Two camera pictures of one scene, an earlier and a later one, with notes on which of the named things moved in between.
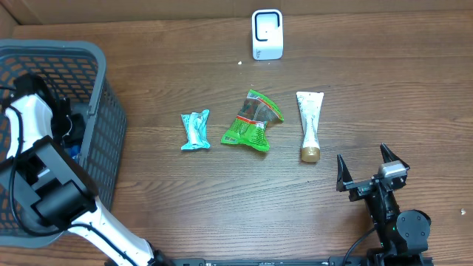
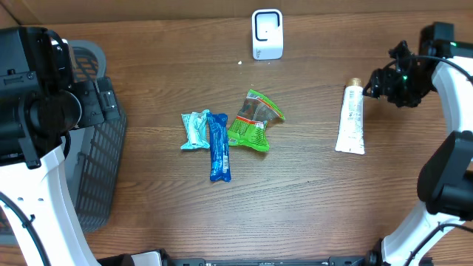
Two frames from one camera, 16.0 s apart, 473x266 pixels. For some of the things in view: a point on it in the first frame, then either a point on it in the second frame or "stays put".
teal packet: (196, 124) stays put
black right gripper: (359, 188) to (381, 83)
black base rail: (273, 261) stays put
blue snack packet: (75, 150) to (219, 150)
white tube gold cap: (310, 105) to (351, 136)
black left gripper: (79, 123) to (98, 113)
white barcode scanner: (267, 34) stays put
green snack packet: (250, 127) stays put
